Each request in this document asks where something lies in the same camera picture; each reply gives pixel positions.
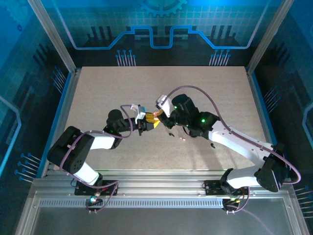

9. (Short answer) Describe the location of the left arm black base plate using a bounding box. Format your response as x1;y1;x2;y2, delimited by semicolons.
74;180;120;196

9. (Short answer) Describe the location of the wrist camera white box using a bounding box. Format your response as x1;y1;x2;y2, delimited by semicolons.
155;94;172;118
131;103;148;121

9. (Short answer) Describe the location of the loose purple cable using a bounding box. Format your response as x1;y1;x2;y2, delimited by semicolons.
228;205;275;235

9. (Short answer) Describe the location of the small lit circuit board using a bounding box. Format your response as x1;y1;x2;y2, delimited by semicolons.
85;193;103;208
224;195;245;209

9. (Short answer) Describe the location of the aluminium table side rail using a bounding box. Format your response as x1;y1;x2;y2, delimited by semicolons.
245;66;278;147
40;68;83;178

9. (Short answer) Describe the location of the aluminium mounting rail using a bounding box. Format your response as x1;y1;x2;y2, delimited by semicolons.
28;170;298;196

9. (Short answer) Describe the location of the grey metal cover panel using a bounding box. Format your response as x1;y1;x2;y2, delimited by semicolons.
14;190;310;235

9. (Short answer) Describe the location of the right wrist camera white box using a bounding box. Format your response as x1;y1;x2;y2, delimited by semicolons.
155;94;172;118

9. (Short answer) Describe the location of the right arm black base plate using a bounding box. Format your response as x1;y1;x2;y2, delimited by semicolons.
202;180;250;196

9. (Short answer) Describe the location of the aluminium frame post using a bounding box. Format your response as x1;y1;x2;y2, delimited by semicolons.
27;0;77;74
246;0;294;74

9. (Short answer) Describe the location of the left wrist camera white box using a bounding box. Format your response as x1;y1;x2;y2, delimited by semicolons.
131;103;148;121

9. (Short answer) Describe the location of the slotted grey cable duct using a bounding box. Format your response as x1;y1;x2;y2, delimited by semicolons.
39;199;224;209

